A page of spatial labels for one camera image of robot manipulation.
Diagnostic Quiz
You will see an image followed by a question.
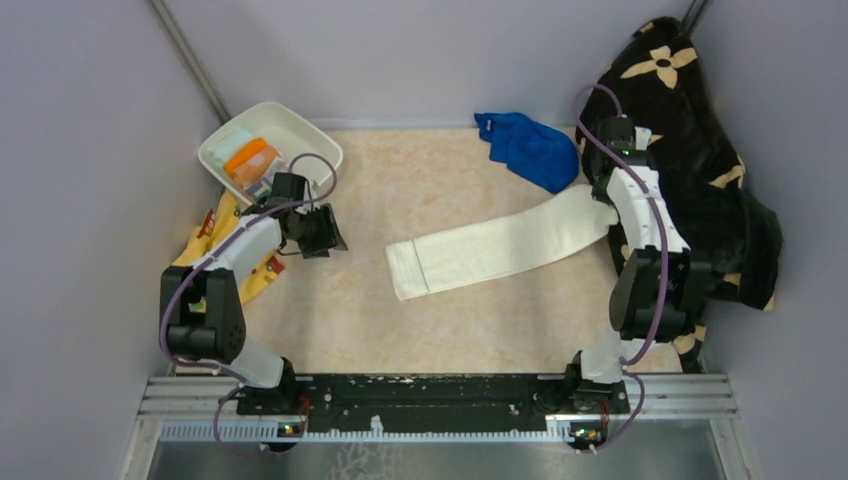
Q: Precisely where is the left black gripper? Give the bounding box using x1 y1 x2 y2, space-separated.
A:
290 203 348 259

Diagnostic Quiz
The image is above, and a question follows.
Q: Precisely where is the rabbit print striped towel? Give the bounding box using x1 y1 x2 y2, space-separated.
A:
244 157 289 202

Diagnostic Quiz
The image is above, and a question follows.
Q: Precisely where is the cream white towel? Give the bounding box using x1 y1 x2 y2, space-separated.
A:
385 184 619 301

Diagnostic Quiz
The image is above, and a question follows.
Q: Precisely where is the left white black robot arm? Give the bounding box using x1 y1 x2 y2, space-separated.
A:
159 202 347 414

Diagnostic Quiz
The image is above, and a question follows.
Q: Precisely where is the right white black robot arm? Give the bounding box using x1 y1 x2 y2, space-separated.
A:
586 142 711 346

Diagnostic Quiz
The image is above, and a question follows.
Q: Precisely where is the blue towel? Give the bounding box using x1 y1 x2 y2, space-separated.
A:
473 112 579 194

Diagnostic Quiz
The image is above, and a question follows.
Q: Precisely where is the yellow cartoon print towel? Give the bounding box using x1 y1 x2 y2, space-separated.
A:
172 192 285 304

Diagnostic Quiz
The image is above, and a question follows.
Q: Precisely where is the white square plastic basin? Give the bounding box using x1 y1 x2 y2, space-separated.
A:
197 101 344 205

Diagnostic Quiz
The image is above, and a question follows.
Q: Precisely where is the orange rolled towel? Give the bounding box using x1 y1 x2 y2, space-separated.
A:
223 138 281 187

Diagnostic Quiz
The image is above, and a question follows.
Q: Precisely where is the black floral pattern blanket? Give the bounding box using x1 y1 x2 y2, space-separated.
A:
574 16 784 372

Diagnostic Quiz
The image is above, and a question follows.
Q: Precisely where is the light green rolled towel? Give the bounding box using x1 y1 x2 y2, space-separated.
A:
206 127 255 167

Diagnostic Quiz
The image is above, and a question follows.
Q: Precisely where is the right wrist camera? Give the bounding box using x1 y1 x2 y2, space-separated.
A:
594 116 653 156

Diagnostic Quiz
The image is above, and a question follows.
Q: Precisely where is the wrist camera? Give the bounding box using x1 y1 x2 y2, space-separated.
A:
266 172 312 206
594 116 653 156

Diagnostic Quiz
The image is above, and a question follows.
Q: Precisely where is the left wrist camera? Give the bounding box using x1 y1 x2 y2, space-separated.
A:
266 172 312 206

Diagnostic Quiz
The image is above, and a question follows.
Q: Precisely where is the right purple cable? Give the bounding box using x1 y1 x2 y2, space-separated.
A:
572 83 670 455

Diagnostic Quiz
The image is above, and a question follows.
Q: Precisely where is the purple cable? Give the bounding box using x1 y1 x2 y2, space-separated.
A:
572 83 670 455
157 152 339 462

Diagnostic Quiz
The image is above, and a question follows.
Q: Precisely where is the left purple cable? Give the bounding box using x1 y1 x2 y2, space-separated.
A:
157 152 339 462

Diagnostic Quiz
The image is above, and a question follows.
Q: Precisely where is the aluminium frame rail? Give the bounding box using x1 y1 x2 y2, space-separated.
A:
132 374 737 446

